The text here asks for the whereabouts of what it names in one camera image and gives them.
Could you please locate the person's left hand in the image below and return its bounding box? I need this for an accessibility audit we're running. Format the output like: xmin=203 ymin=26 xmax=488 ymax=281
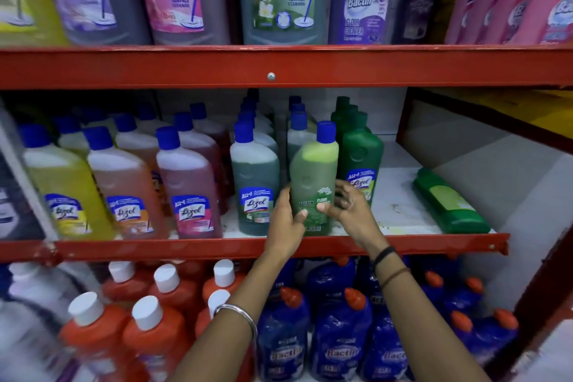
xmin=264 ymin=185 xmax=309 ymax=258

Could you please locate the person's right hand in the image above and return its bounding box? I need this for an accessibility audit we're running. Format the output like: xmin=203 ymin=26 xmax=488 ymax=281
xmin=319 ymin=179 xmax=389 ymax=258

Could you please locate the person's right forearm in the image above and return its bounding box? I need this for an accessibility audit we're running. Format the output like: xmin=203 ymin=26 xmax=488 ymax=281
xmin=368 ymin=241 xmax=492 ymax=382

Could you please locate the person's left forearm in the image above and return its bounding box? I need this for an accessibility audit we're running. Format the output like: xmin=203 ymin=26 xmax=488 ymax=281
xmin=168 ymin=249 xmax=296 ymax=382

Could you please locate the teal bottle blue cap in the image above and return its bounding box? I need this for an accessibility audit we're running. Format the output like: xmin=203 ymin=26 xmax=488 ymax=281
xmin=245 ymin=88 xmax=272 ymax=111
xmin=229 ymin=121 xmax=281 ymax=236
xmin=240 ymin=101 xmax=275 ymax=129
xmin=237 ymin=111 xmax=279 ymax=155

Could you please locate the white shelf board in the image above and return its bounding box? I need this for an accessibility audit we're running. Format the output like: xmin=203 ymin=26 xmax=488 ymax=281
xmin=221 ymin=135 xmax=497 ymax=240

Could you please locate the black wrist thread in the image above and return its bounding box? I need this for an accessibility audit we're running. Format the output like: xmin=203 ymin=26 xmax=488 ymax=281
xmin=372 ymin=246 xmax=399 ymax=267

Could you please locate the brown wrist thread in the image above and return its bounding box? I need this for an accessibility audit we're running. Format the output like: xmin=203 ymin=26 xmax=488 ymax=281
xmin=380 ymin=267 xmax=412 ymax=289

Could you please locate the silver bangle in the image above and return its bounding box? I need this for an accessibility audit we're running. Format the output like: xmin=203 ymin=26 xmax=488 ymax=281
xmin=212 ymin=304 xmax=259 ymax=343

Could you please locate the pink bottle blue cap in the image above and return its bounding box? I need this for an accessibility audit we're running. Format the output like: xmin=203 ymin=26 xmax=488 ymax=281
xmin=190 ymin=102 xmax=232 ymax=192
xmin=155 ymin=126 xmax=224 ymax=239
xmin=173 ymin=112 xmax=227 ymax=214

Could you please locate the group of blue bottles orange caps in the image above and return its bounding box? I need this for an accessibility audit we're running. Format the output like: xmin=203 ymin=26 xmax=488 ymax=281
xmin=256 ymin=255 xmax=520 ymax=382

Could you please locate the green bottle yellow label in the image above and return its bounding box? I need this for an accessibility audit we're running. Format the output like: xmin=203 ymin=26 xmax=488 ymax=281
xmin=412 ymin=167 xmax=492 ymax=235

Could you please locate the red metal shelf beam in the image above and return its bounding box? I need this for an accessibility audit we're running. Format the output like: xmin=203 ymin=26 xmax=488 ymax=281
xmin=0 ymin=233 xmax=511 ymax=264
xmin=0 ymin=45 xmax=573 ymax=90

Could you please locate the orange bottle blue cap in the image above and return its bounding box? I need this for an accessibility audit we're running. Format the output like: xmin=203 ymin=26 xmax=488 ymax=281
xmin=113 ymin=114 xmax=160 ymax=174
xmin=84 ymin=127 xmax=169 ymax=240
xmin=135 ymin=104 xmax=170 ymax=135

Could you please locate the dark red rack brace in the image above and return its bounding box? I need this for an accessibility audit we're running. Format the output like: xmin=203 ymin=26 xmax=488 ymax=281
xmin=396 ymin=87 xmax=573 ymax=155

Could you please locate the group of orange bottles white caps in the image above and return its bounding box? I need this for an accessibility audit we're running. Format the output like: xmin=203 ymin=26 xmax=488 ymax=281
xmin=58 ymin=258 xmax=258 ymax=382

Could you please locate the yellow panel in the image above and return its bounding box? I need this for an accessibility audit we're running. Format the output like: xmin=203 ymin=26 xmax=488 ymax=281
xmin=425 ymin=88 xmax=573 ymax=141

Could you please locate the yellow bottle blue cap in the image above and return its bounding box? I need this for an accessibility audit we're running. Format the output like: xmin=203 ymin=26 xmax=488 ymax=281
xmin=83 ymin=108 xmax=118 ymax=138
xmin=19 ymin=123 xmax=115 ymax=242
xmin=55 ymin=115 xmax=91 ymax=159

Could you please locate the white cleaner bottle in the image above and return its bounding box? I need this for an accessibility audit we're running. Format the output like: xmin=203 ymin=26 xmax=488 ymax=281
xmin=7 ymin=261 xmax=104 ymax=329
xmin=0 ymin=299 xmax=86 ymax=382

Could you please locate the dark labelled bottle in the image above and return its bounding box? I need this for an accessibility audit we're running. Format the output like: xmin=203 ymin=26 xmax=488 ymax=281
xmin=0 ymin=151 xmax=45 ymax=242

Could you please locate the red rack upright post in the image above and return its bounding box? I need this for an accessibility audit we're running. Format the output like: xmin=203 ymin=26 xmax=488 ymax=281
xmin=490 ymin=227 xmax=573 ymax=382

